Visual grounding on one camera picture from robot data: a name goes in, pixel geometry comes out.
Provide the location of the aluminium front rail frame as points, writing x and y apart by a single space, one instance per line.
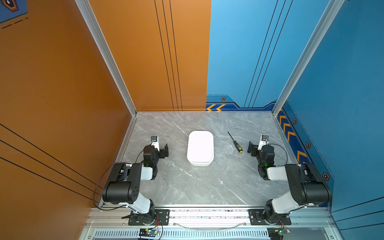
211 222

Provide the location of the left green circuit board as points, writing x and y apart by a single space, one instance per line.
148 234

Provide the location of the green circuit board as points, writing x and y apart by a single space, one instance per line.
148 234
278 234

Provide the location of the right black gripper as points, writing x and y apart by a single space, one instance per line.
254 149

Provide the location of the aluminium corner post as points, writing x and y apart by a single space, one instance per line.
318 34
101 42

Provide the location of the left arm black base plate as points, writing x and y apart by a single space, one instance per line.
154 217

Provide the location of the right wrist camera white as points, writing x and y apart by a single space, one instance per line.
264 140

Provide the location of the right green circuit board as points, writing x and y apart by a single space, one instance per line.
278 234

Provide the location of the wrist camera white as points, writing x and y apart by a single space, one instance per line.
264 140
155 142

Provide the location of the right aluminium corner post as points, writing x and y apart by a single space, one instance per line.
318 34

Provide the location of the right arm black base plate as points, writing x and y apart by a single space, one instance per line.
259 217

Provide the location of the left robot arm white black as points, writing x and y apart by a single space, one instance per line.
123 185

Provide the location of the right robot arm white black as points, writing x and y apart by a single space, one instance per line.
307 186

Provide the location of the left aluminium corner post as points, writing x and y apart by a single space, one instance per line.
101 42

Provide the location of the black yellow screwdriver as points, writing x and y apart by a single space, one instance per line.
237 146

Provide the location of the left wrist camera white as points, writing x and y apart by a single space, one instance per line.
155 142

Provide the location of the white plastic bin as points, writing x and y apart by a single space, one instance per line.
200 152

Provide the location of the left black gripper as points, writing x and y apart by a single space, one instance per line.
162 151

